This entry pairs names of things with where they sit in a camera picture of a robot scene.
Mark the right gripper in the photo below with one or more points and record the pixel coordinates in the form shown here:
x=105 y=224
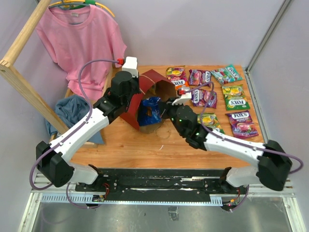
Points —
x=165 y=106

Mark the blue Doritos chip bag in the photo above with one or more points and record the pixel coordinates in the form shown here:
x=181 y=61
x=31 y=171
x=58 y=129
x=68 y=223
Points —
x=149 y=112

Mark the red paper bag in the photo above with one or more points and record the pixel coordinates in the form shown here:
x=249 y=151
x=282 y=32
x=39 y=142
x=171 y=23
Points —
x=164 y=89

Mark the purple candy packet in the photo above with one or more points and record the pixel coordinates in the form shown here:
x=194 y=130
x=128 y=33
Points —
x=242 y=125
x=200 y=97
x=199 y=77

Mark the orange candy packet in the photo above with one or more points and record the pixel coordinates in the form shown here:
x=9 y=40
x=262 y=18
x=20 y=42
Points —
x=177 y=76

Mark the green candy packet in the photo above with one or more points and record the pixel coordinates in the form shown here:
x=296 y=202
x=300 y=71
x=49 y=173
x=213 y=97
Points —
x=210 y=120
x=235 y=98

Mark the teal candy packet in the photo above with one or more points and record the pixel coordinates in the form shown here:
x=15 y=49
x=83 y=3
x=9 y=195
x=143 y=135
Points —
x=226 y=75

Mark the yellow M&M's candy packet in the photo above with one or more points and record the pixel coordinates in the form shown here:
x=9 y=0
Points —
x=152 y=89

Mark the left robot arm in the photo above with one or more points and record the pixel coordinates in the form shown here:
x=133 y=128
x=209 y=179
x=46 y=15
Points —
x=53 y=159

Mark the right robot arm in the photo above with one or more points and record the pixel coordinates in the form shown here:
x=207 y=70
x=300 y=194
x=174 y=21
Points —
x=269 y=165

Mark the blue cloth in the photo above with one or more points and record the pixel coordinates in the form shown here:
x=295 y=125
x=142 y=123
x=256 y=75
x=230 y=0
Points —
x=71 y=110

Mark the pink t-shirt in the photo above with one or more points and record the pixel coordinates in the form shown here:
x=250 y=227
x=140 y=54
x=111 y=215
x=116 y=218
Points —
x=82 y=42

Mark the yellow green hanger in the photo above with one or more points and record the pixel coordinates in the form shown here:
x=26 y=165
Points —
x=78 y=4

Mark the wooden clothes rack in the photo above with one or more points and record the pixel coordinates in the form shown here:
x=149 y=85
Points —
x=21 y=125

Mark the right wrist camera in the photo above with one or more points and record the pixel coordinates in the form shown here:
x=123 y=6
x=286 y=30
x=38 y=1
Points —
x=184 y=95

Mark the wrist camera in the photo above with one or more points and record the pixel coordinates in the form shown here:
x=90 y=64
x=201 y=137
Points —
x=131 y=65
x=184 y=95

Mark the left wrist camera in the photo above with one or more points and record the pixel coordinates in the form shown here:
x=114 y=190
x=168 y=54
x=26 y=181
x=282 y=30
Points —
x=131 y=65

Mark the aluminium frame post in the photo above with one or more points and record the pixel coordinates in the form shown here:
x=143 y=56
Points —
x=269 y=32

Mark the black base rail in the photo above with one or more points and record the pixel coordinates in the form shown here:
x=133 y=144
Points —
x=202 y=187

